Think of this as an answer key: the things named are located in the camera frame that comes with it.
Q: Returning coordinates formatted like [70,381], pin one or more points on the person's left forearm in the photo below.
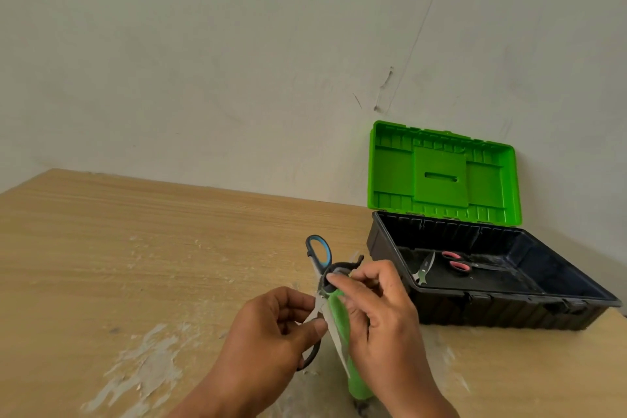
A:
[220,400]

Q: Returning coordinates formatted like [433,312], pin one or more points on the person's right middle finger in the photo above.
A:
[379,271]

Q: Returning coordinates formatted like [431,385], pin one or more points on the person's right forearm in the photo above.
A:
[421,405]

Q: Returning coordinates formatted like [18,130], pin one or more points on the person's right hand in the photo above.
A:
[392,334]

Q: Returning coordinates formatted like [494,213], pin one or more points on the black toolbox with green lid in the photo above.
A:
[490,177]

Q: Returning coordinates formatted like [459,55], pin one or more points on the person's right thumb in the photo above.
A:
[355,322]

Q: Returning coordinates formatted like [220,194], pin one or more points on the person's left thumb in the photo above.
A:
[306,334]

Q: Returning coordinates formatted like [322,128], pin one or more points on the small silver shears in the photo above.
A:
[425,267]

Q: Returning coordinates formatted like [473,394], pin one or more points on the person's left hand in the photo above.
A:
[264,344]

